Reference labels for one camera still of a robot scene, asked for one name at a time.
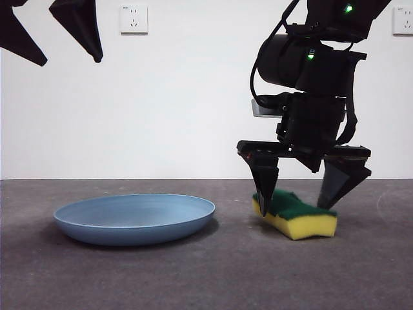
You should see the flat black cable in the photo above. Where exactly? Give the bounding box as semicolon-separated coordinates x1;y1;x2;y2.
335;57;359;146

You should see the white wall socket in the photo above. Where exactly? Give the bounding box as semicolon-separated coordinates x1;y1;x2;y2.
119;5;149;36
392;6;413;36

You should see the pale grey camera box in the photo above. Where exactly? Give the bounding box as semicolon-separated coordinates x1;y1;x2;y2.
250;98;285;118

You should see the blue round plate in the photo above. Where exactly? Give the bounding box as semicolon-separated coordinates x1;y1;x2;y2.
53;193;216;247

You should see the yellow sponge with green pad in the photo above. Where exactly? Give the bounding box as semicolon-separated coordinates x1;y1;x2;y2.
251;189;338;242

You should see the thin black cable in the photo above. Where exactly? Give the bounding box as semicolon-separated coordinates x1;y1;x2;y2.
250;0;301;107

